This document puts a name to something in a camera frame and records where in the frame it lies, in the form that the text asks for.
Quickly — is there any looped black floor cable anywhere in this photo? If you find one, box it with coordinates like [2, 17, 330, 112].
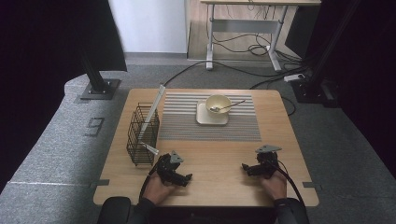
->
[281, 96, 297, 117]

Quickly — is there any metal spoon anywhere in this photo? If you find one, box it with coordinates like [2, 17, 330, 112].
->
[209, 99, 247, 113]

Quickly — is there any cream square plate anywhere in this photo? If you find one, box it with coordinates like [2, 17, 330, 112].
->
[195, 100, 230, 126]

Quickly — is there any grey striped placemat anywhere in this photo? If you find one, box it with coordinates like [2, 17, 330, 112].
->
[158, 91, 262, 143]

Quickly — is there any black curtain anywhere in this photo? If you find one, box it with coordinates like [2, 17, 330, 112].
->
[0, 0, 128, 188]
[284, 0, 396, 178]

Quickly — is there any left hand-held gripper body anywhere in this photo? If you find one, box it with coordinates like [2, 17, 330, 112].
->
[156, 150, 185, 184]

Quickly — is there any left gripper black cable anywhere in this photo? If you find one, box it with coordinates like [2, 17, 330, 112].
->
[138, 164, 163, 203]

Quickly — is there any person's left hand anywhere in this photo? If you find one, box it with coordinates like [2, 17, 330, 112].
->
[143, 175, 180, 205]

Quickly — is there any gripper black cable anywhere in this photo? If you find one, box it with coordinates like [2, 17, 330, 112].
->
[138, 164, 163, 203]
[267, 160, 306, 209]

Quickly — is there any white power strip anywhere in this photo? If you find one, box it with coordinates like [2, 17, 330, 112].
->
[283, 73, 306, 83]

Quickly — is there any white frame desk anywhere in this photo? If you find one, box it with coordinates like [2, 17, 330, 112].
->
[199, 0, 321, 73]

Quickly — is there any black padded chair part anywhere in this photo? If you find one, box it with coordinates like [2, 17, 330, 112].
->
[96, 196, 132, 224]

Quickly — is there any black metal stand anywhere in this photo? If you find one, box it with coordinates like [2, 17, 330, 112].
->
[290, 0, 362, 108]
[78, 49, 121, 101]

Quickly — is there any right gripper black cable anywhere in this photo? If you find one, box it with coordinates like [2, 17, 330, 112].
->
[267, 160, 306, 209]

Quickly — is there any cream bowl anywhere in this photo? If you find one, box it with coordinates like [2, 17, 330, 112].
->
[205, 94, 233, 119]

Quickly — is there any tangle of black cables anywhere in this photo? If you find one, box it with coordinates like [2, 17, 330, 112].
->
[211, 31, 302, 63]

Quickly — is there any person's right hand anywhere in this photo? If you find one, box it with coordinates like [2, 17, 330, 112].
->
[261, 173, 288, 201]

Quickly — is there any white stick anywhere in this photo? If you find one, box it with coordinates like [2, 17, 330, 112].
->
[138, 142, 160, 156]
[136, 84, 166, 141]

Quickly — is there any long black floor cable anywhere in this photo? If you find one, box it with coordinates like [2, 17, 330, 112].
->
[163, 60, 309, 88]

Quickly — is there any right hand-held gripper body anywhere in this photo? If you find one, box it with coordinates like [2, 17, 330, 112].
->
[255, 144, 283, 178]

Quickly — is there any black wire basket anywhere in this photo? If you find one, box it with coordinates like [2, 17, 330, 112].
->
[125, 102, 161, 167]

